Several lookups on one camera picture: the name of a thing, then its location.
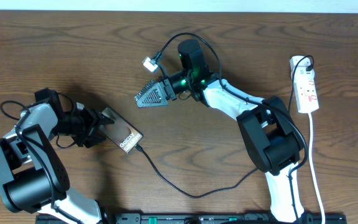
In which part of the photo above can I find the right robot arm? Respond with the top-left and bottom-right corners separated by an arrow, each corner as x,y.
134,39 -> 307,223

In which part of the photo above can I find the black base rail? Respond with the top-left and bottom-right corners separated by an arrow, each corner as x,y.
35,213 -> 347,224

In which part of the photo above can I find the black USB charger plug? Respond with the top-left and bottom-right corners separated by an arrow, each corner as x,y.
306,64 -> 313,72

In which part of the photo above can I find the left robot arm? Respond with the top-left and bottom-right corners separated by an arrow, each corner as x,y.
0,88 -> 114,223

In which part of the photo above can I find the white power strip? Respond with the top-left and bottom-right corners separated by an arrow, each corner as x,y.
290,55 -> 319,114

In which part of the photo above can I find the Galaxy S25 Ultra smartphone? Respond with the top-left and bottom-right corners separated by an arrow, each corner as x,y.
99,107 -> 144,154

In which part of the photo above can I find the black charging cable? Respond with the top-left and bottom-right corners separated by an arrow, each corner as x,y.
134,54 -> 314,199

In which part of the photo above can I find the white power strip cord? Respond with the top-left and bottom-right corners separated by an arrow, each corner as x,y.
308,112 -> 326,224

